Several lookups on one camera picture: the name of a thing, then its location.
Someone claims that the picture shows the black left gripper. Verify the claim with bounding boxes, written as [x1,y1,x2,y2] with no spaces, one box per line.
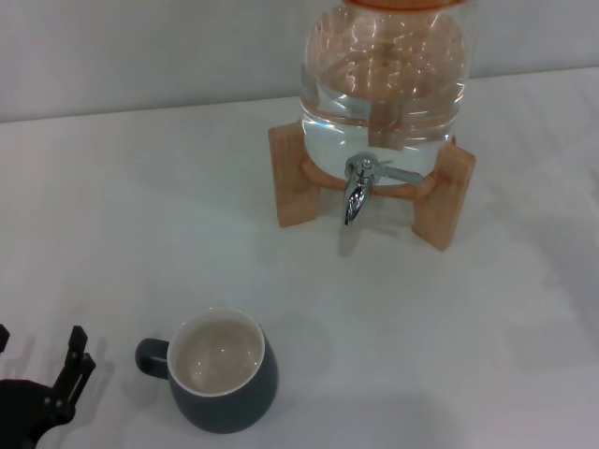
[0,325,97,449]

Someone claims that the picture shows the chrome faucet with lever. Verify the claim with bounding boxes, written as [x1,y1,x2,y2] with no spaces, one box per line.
[340,152,425,227]

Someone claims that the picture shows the wooden dispenser stand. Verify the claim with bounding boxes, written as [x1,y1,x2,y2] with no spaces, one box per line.
[268,122,477,253]

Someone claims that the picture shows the glass water dispenser jar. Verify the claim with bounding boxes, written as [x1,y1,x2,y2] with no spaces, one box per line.
[299,0,481,188]

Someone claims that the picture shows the black ceramic cup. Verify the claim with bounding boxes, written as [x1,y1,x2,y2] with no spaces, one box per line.
[135,306,282,434]

